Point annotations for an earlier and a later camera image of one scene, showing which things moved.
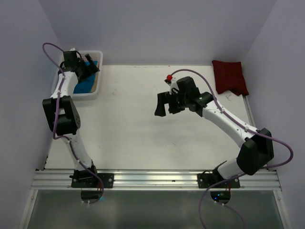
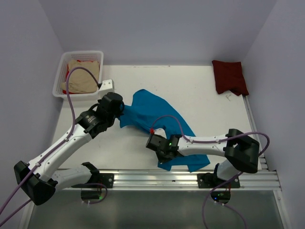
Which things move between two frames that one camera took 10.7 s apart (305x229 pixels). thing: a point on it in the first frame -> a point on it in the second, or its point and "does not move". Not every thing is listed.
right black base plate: (206, 180) does not move
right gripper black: (165, 98) -> (162, 159)
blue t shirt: (85, 86) -> (150, 110)
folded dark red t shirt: (229, 76) does not move
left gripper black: (90, 70) -> (118, 113)
